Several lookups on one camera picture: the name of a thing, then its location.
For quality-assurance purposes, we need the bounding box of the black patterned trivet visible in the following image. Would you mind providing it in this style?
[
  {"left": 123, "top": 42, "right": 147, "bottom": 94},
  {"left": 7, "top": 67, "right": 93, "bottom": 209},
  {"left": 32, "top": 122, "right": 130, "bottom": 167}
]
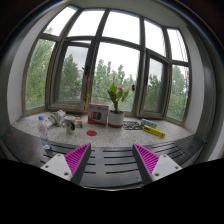
[{"left": 123, "top": 121, "right": 142, "bottom": 130}]

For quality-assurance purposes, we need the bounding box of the brown window frame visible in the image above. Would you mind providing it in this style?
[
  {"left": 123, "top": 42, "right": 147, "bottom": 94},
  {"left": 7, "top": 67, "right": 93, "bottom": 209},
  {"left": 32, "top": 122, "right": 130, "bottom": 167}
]
[{"left": 23, "top": 0, "right": 191, "bottom": 123}]

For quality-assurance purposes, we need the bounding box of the red and white box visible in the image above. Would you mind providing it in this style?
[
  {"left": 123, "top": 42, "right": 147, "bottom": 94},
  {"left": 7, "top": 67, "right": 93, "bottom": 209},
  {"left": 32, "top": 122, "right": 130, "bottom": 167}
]
[{"left": 88, "top": 103, "right": 109, "bottom": 125}]

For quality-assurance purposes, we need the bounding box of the yellow long box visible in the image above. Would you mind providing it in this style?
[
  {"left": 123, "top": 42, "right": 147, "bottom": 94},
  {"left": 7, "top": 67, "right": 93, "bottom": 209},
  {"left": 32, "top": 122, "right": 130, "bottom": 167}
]
[{"left": 143, "top": 125, "right": 165, "bottom": 138}]

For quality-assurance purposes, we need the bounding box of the red round coaster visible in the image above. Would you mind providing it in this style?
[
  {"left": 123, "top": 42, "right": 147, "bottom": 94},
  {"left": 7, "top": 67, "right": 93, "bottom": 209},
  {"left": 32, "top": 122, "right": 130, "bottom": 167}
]
[{"left": 86, "top": 130, "right": 97, "bottom": 136}]

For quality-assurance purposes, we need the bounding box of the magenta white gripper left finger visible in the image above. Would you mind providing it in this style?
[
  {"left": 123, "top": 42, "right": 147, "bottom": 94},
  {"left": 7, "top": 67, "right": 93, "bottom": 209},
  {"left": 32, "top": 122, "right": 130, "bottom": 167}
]
[{"left": 42, "top": 143, "right": 91, "bottom": 185}]

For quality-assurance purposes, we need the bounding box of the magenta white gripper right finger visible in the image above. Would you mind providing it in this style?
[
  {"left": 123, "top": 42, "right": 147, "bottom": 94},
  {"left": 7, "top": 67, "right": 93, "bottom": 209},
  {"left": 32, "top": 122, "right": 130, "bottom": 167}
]
[{"left": 132, "top": 144, "right": 181, "bottom": 185}]

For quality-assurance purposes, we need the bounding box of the crumpled white plastic package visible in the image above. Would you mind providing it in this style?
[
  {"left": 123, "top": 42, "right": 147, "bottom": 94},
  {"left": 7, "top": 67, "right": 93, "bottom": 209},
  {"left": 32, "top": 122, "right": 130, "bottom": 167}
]
[{"left": 44, "top": 110, "right": 66, "bottom": 128}]

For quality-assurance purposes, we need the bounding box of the potted plant in white pot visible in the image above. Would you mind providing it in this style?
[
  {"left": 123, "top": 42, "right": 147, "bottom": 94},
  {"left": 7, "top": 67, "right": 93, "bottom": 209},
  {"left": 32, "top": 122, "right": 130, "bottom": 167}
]
[{"left": 107, "top": 82, "right": 129, "bottom": 128}]

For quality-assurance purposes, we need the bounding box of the white mug with dark print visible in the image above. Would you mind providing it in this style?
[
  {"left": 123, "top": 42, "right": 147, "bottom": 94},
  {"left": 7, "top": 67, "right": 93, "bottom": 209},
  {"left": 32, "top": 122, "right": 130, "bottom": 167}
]
[{"left": 65, "top": 116, "right": 75, "bottom": 134}]

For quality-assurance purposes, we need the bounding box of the clear plastic water bottle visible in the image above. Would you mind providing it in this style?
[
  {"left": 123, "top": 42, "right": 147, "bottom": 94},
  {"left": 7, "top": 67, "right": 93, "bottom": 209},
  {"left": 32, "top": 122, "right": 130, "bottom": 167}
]
[{"left": 38, "top": 115, "right": 51, "bottom": 150}]

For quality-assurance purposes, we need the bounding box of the light blue small box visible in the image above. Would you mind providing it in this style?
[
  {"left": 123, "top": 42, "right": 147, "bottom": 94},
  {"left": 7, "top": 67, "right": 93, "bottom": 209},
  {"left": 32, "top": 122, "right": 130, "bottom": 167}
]
[{"left": 141, "top": 118, "right": 157, "bottom": 128}]

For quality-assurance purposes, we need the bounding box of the small dark book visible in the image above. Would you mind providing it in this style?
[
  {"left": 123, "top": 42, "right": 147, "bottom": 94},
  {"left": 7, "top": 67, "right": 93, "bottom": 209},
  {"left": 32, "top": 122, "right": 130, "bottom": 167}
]
[{"left": 75, "top": 116, "right": 83, "bottom": 128}]

